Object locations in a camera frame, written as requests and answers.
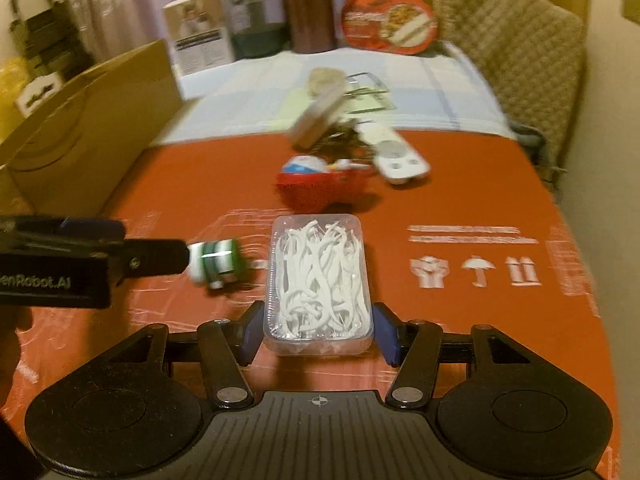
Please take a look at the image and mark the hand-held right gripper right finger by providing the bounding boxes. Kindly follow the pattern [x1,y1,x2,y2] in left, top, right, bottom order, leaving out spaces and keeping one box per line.
[372,301,547,407]

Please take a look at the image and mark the red food packet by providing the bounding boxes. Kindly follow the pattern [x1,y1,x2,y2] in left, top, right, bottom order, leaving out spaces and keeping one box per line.
[341,0,442,57]

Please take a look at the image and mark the clear box of floss picks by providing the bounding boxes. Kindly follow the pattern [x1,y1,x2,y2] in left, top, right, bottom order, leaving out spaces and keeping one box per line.
[262,213,376,357]

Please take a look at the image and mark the light striped blanket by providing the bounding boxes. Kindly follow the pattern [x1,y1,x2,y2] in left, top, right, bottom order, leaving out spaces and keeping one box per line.
[149,41,518,150]

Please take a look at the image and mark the beige quilted bag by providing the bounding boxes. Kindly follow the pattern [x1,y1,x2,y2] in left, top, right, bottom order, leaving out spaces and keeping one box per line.
[431,0,587,171]

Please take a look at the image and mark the brown metal canister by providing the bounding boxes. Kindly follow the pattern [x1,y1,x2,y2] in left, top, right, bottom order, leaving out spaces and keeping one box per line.
[278,0,337,54]

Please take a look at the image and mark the white remote control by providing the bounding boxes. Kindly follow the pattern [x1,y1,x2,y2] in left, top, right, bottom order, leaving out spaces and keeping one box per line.
[356,124,432,184]

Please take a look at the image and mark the white product box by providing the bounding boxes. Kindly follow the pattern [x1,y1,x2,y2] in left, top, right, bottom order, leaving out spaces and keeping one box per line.
[163,0,237,79]

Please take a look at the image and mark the green white small bottle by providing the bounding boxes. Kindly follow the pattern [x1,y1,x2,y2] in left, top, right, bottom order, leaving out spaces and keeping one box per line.
[188,239,243,290]

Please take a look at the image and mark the white plastic container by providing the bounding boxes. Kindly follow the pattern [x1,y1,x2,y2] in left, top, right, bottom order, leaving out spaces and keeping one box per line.
[291,84,347,150]

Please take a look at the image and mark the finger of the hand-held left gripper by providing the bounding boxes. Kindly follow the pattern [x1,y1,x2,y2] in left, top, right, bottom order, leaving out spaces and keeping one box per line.
[0,215,127,252]
[106,238,191,278]

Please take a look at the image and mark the red plastic bowl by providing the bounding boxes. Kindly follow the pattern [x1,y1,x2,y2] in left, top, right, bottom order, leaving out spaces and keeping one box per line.
[276,162,372,212]

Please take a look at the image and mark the metal wire clip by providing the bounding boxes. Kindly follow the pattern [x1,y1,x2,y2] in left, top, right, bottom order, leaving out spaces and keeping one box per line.
[344,71,392,117]

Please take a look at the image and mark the cardboard box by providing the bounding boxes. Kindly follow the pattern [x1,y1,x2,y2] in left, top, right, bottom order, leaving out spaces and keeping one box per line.
[0,39,184,213]

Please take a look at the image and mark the white blue round item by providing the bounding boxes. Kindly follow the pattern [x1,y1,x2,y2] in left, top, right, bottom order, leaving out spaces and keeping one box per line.
[281,154,332,176]

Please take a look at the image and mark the black strapped bag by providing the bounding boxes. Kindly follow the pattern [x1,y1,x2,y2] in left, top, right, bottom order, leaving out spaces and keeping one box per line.
[7,0,97,92]

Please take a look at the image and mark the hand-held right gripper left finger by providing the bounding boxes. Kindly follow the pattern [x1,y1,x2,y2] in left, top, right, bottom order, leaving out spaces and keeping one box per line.
[92,301,266,409]

